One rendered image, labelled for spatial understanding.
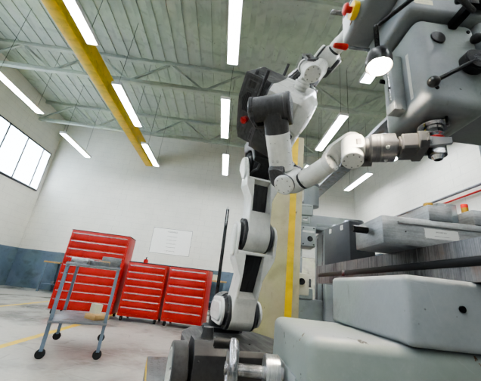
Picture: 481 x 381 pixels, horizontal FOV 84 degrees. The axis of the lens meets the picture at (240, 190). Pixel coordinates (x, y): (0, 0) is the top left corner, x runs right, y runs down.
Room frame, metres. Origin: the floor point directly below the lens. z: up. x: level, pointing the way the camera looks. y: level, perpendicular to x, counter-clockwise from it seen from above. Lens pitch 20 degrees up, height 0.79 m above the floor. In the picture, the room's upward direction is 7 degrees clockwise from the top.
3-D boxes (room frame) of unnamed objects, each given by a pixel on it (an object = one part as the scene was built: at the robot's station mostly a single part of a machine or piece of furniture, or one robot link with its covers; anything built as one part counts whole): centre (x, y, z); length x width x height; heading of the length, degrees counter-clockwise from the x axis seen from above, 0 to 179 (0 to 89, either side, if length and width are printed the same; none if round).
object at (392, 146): (0.71, -0.47, 1.24); 0.13 x 0.12 x 0.10; 160
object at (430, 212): (0.70, -0.50, 1.02); 0.15 x 0.06 x 0.04; 0
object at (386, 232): (0.70, -0.53, 0.98); 0.35 x 0.15 x 0.11; 90
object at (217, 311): (1.36, -0.04, 0.68); 0.21 x 0.20 x 0.13; 15
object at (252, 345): (1.33, -0.05, 0.59); 0.64 x 0.52 x 0.33; 15
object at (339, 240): (1.24, -0.53, 1.03); 0.22 x 0.12 x 0.20; 9
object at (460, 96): (0.68, -0.56, 1.47); 0.21 x 0.19 x 0.32; 2
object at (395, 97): (0.67, -0.45, 1.45); 0.04 x 0.04 x 0.21; 2
